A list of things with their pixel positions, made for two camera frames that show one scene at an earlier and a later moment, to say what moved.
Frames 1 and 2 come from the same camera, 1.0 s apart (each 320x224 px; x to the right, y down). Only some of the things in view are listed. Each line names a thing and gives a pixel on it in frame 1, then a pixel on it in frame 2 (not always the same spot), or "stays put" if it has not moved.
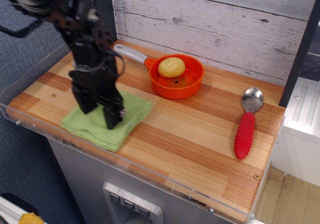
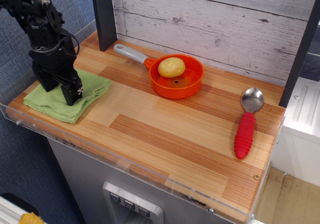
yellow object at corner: (30, 218) stays put
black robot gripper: (97, 78) → (52, 50)
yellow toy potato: (171, 67) stays put
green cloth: (92, 129) → (52, 104)
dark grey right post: (302, 55) stays put
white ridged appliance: (296, 152) stays put
